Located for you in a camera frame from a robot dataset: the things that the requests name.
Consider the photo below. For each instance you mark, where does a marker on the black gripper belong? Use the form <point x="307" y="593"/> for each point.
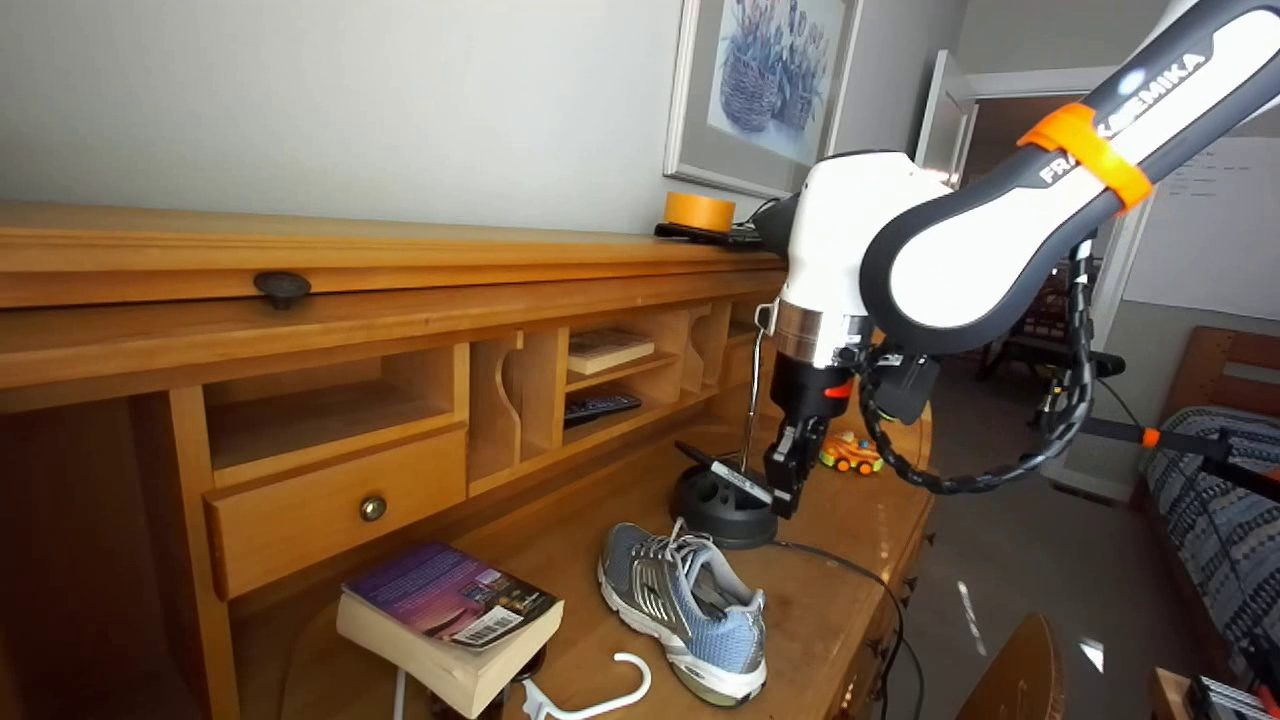
<point x="811" y="400"/>

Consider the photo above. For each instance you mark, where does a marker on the grey marker pen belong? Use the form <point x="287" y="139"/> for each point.
<point x="728" y="474"/>

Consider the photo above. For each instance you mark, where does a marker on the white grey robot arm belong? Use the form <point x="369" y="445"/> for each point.
<point x="893" y="271"/>

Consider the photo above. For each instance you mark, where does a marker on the blue grey running sneaker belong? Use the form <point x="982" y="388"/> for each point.
<point x="695" y="606"/>

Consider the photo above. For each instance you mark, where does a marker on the small orange toy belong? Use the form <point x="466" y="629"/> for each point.
<point x="851" y="453"/>

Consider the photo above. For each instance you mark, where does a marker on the black gooseneck desk lamp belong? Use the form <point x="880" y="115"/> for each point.
<point x="703" y="502"/>

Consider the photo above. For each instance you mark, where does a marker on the orange tape roll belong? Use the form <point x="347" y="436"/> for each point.
<point x="703" y="213"/>

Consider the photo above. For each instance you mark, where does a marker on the dark device in cubby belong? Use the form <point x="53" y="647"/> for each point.
<point x="596" y="405"/>

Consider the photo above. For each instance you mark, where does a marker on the flat book in cubby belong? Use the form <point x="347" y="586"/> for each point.
<point x="602" y="353"/>

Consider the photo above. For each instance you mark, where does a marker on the framed blue flower picture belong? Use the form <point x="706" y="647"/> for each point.
<point x="753" y="91"/>

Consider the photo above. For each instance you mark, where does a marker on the wooden chair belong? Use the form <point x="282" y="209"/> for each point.
<point x="1026" y="682"/>

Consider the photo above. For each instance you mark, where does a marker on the white plastic clothes hanger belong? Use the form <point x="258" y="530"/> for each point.
<point x="586" y="687"/>

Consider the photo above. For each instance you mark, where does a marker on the purple paperback book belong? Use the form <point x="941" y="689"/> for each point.
<point x="458" y="625"/>

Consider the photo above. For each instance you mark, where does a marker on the striped bed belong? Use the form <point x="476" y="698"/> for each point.
<point x="1221" y="539"/>

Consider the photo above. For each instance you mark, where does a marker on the brass drawer knob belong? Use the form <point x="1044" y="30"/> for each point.
<point x="375" y="506"/>

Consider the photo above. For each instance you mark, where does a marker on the wooden roll-top desk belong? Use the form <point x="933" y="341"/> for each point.
<point x="180" y="462"/>

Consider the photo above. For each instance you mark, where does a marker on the black roll-top handle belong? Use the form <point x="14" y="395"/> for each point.
<point x="282" y="289"/>

